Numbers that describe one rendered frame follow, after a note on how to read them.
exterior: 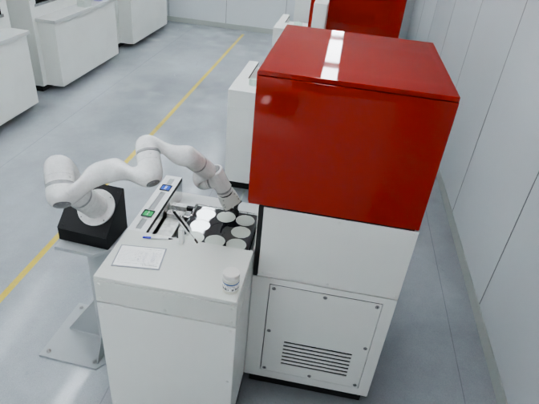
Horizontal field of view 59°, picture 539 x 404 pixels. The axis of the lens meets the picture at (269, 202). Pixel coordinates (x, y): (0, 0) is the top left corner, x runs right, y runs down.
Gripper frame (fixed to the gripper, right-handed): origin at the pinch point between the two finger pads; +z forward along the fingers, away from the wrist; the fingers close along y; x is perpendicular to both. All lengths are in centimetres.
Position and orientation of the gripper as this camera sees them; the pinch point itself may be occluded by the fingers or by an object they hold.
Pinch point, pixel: (235, 211)
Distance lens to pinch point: 257.0
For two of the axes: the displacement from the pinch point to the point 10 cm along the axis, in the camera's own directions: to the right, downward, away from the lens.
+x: 4.8, 5.1, -7.1
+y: -8.3, 5.3, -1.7
